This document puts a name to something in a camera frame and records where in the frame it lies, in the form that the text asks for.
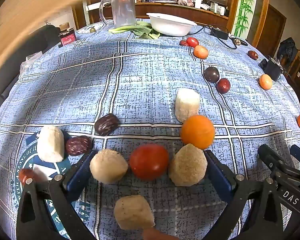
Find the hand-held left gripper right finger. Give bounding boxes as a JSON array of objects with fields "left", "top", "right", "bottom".
[{"left": 204, "top": 150, "right": 283, "bottom": 240}]

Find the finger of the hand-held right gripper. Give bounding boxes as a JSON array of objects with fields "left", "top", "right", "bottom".
[
  {"left": 258, "top": 144, "right": 294, "bottom": 178},
  {"left": 290, "top": 144, "right": 300, "bottom": 173}
]

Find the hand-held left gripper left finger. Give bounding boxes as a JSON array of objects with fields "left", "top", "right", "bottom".
[{"left": 16, "top": 150, "right": 97, "bottom": 240}]

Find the beige round cake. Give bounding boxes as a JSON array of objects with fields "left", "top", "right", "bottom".
[
  {"left": 89, "top": 149, "right": 128, "bottom": 184},
  {"left": 168, "top": 144, "right": 208, "bottom": 187}
]

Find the white rice cake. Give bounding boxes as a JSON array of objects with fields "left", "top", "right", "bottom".
[
  {"left": 175, "top": 88, "right": 200, "bottom": 123},
  {"left": 37, "top": 125, "right": 65, "bottom": 162}
]

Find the large red tomato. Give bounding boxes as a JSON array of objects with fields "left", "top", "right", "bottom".
[{"left": 129, "top": 144, "right": 169, "bottom": 180}]

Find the dark wrinkled jujube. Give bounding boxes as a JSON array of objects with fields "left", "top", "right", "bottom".
[
  {"left": 94, "top": 113, "right": 120, "bottom": 136},
  {"left": 65, "top": 135, "right": 93, "bottom": 156}
]

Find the large orange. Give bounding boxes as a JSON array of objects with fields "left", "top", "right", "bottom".
[{"left": 180, "top": 115, "right": 215, "bottom": 150}]

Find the beige cake bottom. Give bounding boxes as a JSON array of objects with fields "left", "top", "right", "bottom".
[{"left": 114, "top": 194, "right": 155, "bottom": 230}]

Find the peach-coloured round object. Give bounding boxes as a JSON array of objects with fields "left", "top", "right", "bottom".
[{"left": 142, "top": 227, "right": 180, "bottom": 240}]

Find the small black device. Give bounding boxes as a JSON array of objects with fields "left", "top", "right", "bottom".
[{"left": 259, "top": 57, "right": 283, "bottom": 82}]

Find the dark purple passion fruit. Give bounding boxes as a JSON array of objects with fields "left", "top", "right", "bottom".
[{"left": 204, "top": 66, "right": 220, "bottom": 83}]

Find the black bag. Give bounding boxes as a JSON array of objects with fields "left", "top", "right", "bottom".
[{"left": 277, "top": 37, "right": 297, "bottom": 60}]

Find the blue plaid tablecloth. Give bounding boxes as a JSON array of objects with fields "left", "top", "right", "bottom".
[{"left": 0, "top": 17, "right": 300, "bottom": 240}]

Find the power plug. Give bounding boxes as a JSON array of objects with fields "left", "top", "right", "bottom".
[{"left": 231, "top": 37, "right": 248, "bottom": 47}]

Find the wooden door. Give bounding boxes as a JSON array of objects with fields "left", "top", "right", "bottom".
[{"left": 255, "top": 4, "right": 287, "bottom": 55}]

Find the clear plastic wrapper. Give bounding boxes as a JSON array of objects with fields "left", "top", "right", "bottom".
[{"left": 20, "top": 51, "right": 44, "bottom": 68}]

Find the red box with brown top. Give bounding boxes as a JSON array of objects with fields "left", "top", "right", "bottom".
[{"left": 58, "top": 24, "right": 76, "bottom": 47}]

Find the black sofa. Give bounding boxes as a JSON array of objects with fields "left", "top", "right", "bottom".
[{"left": 0, "top": 25, "right": 63, "bottom": 100}]

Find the green bok choy bunch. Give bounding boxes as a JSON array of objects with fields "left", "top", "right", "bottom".
[{"left": 108, "top": 21, "right": 162, "bottom": 40}]

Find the white bowl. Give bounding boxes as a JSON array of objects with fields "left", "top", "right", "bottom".
[{"left": 146, "top": 12, "right": 198, "bottom": 37}]

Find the wooden sideboard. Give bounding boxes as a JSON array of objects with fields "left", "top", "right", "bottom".
[{"left": 72, "top": 0, "right": 240, "bottom": 30}]

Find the clear glass mug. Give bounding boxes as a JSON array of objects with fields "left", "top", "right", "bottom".
[{"left": 99, "top": 0, "right": 136, "bottom": 28}]

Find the black power adapter with cable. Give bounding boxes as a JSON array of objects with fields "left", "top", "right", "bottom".
[{"left": 187, "top": 25, "right": 240, "bottom": 50}]

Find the green bamboo wall decal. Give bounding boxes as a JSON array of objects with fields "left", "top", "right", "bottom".
[{"left": 234, "top": 0, "right": 255, "bottom": 37}]

